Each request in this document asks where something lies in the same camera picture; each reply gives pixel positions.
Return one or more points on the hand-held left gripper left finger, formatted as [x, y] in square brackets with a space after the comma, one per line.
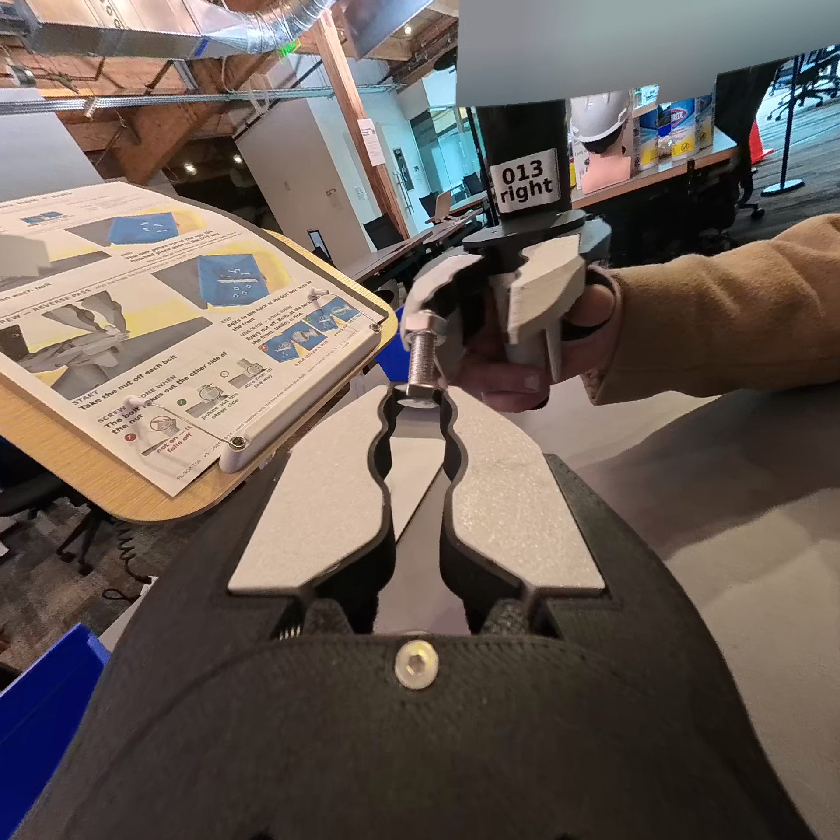
[315, 518]

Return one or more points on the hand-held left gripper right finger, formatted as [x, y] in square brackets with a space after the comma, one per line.
[518, 518]

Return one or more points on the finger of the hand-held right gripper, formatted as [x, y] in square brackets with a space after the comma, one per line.
[544, 289]
[426, 289]

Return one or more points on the silver hex nut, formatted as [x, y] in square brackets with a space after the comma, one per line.
[423, 325]

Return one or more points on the silver hex bolt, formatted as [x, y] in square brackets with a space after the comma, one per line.
[422, 364]

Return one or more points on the blue plastic bin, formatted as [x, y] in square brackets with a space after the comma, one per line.
[39, 722]
[392, 354]

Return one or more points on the grey desk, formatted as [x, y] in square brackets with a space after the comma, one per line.
[754, 525]

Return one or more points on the person's right hand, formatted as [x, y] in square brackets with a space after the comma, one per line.
[512, 388]

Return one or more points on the long brown table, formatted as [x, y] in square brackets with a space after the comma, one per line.
[407, 246]

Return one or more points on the black office chair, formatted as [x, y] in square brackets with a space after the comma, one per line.
[382, 231]
[741, 131]
[39, 499]

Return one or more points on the tan chair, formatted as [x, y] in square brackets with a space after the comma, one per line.
[449, 205]

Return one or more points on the pink box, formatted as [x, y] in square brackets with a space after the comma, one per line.
[607, 170]

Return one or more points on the white hard hat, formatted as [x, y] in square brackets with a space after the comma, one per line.
[600, 115]

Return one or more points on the wooden supply table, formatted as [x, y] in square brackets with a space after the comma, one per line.
[656, 174]

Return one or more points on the white paper notice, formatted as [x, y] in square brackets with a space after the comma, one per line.
[371, 141]

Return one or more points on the white wipes canister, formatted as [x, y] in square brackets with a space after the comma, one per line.
[676, 128]

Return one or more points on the yellow label canister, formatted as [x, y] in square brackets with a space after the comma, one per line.
[704, 124]

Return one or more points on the printed instruction sheet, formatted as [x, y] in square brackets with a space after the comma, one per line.
[164, 341]

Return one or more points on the orange traffic cone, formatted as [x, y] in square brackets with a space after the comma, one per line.
[760, 144]

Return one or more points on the instruction sheet on stand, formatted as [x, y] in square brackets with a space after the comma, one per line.
[65, 459]

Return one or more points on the black stanchion pole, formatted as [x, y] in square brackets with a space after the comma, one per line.
[784, 184]

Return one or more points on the wooden post with notice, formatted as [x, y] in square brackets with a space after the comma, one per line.
[354, 98]

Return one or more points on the rectangular metal duct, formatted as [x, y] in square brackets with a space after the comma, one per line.
[387, 26]

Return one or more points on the silver spiral duct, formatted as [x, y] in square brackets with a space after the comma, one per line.
[131, 26]

